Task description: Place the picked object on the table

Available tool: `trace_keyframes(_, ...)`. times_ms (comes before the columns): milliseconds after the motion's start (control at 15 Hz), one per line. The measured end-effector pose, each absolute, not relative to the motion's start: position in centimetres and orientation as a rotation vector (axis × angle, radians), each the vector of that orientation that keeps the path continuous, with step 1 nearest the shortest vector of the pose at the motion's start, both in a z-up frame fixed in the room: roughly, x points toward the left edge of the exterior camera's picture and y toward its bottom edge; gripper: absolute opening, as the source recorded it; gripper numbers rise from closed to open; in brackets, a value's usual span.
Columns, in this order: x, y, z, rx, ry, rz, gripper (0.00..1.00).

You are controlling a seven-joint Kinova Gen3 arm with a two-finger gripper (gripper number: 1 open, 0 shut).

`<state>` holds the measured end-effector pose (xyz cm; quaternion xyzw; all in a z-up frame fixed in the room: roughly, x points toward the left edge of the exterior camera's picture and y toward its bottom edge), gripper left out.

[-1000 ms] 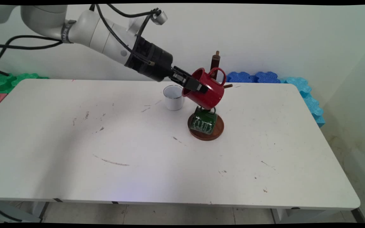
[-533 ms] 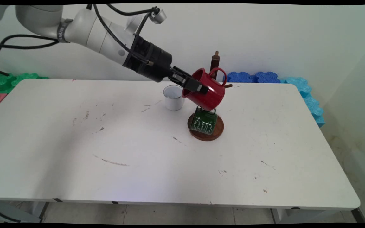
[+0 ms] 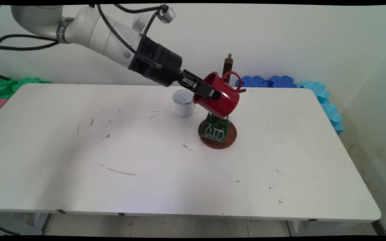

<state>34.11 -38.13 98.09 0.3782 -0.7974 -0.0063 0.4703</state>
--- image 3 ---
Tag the light blue foam mat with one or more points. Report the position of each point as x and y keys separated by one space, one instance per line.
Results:
x=315 y=89
x=333 y=117

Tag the red enamel mug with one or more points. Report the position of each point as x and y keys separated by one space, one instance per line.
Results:
x=224 y=100

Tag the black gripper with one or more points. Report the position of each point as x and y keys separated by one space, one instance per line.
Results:
x=163 y=67

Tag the wooden mug tree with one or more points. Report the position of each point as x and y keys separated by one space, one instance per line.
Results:
x=227 y=65

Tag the green printed mug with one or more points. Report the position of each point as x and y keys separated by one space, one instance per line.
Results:
x=215 y=131

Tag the white table leg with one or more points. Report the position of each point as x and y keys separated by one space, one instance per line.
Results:
x=313 y=227

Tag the dark blue foam mat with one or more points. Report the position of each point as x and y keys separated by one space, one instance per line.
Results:
x=281 y=82
x=251 y=82

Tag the grey table leg frame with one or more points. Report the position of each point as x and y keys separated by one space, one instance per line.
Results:
x=15 y=224

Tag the white enamel cup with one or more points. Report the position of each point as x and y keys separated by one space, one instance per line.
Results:
x=181 y=103

